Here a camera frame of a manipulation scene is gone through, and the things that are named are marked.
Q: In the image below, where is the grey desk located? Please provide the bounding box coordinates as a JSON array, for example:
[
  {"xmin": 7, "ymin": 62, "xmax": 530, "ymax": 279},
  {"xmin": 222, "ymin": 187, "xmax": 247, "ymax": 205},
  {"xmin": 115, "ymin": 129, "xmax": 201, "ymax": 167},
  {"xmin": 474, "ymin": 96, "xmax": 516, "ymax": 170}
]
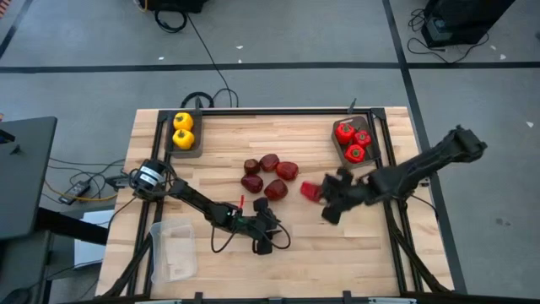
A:
[{"xmin": 0, "ymin": 117, "xmax": 58, "ymax": 241}]

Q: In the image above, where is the black box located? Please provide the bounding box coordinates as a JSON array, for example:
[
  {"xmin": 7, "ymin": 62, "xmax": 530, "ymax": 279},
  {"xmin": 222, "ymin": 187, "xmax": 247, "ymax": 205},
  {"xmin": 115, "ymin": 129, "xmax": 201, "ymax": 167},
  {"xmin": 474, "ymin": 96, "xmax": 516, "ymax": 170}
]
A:
[{"xmin": 145, "ymin": 0, "xmax": 210, "ymax": 14}]

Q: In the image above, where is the black cable bundle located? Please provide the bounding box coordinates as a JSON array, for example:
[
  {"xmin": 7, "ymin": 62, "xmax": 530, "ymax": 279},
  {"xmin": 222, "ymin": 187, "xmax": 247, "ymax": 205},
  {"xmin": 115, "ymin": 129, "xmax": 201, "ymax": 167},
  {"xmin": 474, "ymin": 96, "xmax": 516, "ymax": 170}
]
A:
[{"xmin": 46, "ymin": 156, "xmax": 127, "ymax": 187}]

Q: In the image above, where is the dark grey plastic bin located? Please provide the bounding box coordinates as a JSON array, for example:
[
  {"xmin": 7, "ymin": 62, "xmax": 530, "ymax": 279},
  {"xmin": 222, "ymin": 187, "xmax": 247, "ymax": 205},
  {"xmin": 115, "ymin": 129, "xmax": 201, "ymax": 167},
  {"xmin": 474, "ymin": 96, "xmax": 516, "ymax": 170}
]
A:
[
  {"xmin": 164, "ymin": 110, "xmax": 204, "ymax": 160},
  {"xmin": 332, "ymin": 115, "xmax": 382, "ymax": 170}
]

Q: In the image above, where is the long black cable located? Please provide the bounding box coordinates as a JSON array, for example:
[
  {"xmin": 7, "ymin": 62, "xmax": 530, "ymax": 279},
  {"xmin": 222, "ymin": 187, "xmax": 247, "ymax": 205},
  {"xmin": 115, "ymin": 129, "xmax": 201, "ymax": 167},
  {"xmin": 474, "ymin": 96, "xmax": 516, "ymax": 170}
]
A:
[{"xmin": 185, "ymin": 12, "xmax": 240, "ymax": 109}]

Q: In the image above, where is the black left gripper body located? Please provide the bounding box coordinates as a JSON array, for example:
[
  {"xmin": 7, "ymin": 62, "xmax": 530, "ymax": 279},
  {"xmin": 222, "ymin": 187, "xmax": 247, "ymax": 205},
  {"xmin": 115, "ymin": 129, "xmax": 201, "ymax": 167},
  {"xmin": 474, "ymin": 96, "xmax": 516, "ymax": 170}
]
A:
[{"xmin": 231, "ymin": 197, "xmax": 275, "ymax": 256}]

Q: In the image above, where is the black floor cable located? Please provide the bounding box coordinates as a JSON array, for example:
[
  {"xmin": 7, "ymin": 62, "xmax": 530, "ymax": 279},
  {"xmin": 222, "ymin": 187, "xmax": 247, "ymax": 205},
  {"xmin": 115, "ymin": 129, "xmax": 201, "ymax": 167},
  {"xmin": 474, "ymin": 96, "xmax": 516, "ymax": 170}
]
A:
[{"xmin": 407, "ymin": 8, "xmax": 490, "ymax": 64}]

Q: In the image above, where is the black aluminium rig frame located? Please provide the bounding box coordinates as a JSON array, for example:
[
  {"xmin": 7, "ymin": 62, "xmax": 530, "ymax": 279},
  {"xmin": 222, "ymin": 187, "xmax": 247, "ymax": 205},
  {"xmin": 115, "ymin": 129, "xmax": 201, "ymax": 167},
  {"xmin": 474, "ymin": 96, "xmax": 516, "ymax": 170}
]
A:
[{"xmin": 99, "ymin": 107, "xmax": 455, "ymax": 304}]

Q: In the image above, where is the black equipment case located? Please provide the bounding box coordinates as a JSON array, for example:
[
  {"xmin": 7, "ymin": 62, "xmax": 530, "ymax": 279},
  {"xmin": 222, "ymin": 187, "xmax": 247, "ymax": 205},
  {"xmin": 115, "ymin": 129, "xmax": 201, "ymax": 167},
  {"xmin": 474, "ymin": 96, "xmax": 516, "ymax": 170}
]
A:
[{"xmin": 420, "ymin": 0, "xmax": 516, "ymax": 48}]

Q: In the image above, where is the black cable coil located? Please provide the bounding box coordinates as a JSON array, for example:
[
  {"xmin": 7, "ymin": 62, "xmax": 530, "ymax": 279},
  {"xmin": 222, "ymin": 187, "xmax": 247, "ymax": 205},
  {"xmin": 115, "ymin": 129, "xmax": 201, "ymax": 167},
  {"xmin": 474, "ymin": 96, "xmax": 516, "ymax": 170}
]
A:
[{"xmin": 154, "ymin": 8, "xmax": 189, "ymax": 34}]

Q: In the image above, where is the white board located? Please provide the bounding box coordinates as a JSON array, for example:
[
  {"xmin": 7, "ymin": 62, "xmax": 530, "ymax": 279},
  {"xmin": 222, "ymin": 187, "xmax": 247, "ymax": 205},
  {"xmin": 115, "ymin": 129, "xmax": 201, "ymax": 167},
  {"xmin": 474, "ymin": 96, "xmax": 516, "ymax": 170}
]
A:
[{"xmin": 73, "ymin": 209, "xmax": 115, "ymax": 271}]

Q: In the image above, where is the black crossbar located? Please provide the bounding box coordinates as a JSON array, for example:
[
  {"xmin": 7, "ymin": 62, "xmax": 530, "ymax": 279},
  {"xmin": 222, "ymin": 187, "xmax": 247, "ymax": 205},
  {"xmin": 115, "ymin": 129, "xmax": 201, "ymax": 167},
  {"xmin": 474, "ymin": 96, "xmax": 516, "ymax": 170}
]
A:
[{"xmin": 35, "ymin": 206, "xmax": 110, "ymax": 246}]

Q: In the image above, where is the yellow cable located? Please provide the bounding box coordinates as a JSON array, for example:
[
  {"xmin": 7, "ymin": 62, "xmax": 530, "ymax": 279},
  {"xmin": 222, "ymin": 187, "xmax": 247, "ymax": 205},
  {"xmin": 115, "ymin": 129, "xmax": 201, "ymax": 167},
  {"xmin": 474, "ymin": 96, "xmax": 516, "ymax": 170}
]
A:
[{"xmin": 44, "ymin": 179, "xmax": 119, "ymax": 203}]

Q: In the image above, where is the clear plastic bin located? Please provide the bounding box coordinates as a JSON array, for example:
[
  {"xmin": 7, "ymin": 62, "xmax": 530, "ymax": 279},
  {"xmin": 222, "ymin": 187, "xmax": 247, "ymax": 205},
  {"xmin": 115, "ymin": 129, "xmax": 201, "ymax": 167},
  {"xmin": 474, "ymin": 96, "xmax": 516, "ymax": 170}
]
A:
[{"xmin": 149, "ymin": 217, "xmax": 199, "ymax": 284}]

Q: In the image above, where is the black power adapter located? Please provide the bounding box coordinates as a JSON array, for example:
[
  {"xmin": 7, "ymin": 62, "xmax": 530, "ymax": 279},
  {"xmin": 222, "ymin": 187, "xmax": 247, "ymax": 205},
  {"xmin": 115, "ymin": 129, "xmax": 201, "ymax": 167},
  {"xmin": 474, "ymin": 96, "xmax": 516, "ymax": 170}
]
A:
[{"xmin": 57, "ymin": 180, "xmax": 92, "ymax": 206}]

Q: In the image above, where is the black cable loop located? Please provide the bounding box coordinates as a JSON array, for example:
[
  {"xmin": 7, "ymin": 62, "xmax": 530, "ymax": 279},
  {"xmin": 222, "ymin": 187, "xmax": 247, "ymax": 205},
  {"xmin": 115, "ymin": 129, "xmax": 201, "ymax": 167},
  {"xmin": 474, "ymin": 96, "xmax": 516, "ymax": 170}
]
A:
[{"xmin": 180, "ymin": 90, "xmax": 216, "ymax": 110}]

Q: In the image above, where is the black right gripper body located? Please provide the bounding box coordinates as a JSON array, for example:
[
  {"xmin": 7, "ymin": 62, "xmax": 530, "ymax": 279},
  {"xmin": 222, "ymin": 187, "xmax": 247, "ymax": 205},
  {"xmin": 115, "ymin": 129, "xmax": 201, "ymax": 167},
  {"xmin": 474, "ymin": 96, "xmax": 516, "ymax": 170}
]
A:
[{"xmin": 321, "ymin": 167, "xmax": 376, "ymax": 225}]

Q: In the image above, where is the yellow bell pepper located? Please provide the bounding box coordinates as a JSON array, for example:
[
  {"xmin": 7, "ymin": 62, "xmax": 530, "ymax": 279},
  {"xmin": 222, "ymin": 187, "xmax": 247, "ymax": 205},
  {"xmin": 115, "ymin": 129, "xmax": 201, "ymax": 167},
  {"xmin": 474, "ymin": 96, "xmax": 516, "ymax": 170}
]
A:
[
  {"xmin": 171, "ymin": 128, "xmax": 197, "ymax": 151},
  {"xmin": 172, "ymin": 111, "xmax": 195, "ymax": 132}
]

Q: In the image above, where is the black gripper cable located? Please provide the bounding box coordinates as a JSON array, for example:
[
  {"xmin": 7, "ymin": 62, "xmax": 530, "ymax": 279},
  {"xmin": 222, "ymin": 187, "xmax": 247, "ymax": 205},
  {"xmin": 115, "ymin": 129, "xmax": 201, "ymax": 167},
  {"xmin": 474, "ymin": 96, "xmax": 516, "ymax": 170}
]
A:
[{"xmin": 210, "ymin": 219, "xmax": 292, "ymax": 254}]

